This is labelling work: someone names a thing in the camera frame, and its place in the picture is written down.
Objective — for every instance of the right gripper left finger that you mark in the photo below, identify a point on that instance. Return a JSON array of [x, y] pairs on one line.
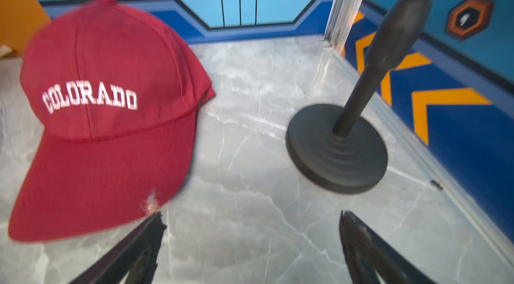
[[133, 260]]

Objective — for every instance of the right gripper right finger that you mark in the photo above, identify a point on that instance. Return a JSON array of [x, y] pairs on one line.
[[370, 259]]

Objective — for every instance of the maroon cap front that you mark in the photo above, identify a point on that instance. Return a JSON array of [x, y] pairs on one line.
[[118, 93]]

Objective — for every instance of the beige cap back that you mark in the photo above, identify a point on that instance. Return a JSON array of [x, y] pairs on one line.
[[5, 51]]

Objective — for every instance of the black microphone stand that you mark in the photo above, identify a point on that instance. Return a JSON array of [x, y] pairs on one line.
[[335, 147]]

